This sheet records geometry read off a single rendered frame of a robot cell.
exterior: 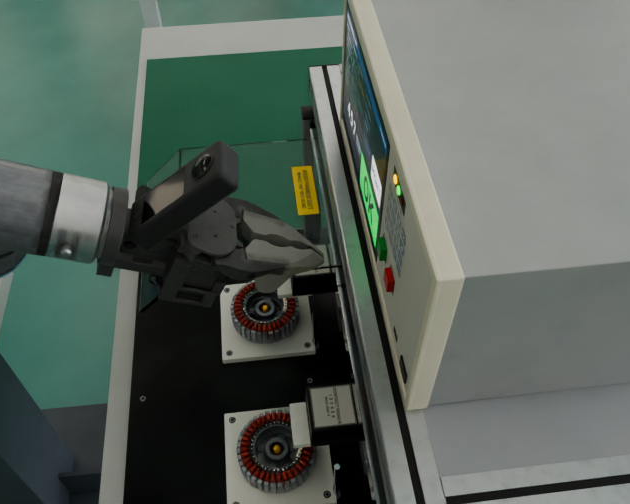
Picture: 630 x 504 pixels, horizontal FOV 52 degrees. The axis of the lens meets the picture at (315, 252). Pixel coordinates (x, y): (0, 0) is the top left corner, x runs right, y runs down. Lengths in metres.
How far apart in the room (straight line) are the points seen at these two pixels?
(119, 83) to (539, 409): 2.58
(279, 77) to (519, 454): 1.19
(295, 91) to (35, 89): 1.72
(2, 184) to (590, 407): 0.56
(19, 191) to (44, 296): 1.69
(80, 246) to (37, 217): 0.04
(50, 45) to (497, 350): 2.98
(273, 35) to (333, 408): 1.16
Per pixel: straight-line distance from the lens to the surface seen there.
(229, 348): 1.07
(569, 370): 0.65
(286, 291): 1.00
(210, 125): 1.50
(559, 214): 0.54
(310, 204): 0.86
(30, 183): 0.58
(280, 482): 0.93
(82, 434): 1.94
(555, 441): 0.66
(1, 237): 0.59
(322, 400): 0.86
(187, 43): 1.78
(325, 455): 0.98
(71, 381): 2.04
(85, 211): 0.58
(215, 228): 0.60
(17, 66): 3.28
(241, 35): 1.79
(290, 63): 1.68
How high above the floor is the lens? 1.69
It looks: 50 degrees down
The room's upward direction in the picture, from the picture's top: straight up
